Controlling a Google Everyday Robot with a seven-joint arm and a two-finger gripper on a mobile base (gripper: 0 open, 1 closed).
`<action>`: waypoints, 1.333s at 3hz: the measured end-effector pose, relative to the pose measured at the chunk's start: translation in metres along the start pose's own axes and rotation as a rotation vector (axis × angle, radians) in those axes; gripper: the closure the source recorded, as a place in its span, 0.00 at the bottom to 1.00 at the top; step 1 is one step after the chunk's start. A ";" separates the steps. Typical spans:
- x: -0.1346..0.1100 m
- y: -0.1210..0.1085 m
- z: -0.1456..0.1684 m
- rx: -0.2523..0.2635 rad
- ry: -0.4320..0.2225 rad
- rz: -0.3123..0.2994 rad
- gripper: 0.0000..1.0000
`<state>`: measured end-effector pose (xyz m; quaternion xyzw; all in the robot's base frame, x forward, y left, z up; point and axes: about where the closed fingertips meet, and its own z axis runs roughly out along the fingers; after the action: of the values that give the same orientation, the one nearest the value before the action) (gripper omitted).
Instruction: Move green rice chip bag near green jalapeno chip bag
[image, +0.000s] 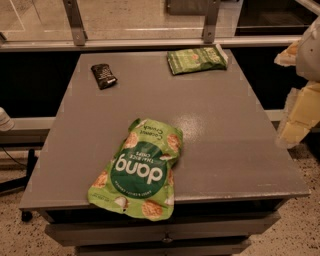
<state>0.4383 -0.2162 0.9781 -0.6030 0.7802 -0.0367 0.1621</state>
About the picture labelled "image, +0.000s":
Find left metal railing post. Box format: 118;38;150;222
63;0;87;46

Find white object at left edge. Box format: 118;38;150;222
0;107;14;131

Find green dang rice chip bag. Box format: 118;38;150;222
87;119;183;221

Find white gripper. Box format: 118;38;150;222
274;17;320;149

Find green jalapeno chip bag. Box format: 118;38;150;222
167;44;228;75

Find small black snack bag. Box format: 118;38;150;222
91;63;117;90

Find grey cabinet drawer unit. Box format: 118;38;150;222
42;199;283;256

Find metal railing post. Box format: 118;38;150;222
63;0;87;46
202;0;221;44

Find right metal railing post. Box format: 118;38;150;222
202;0;221;44

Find black stand with caster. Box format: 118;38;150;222
0;147;38;223

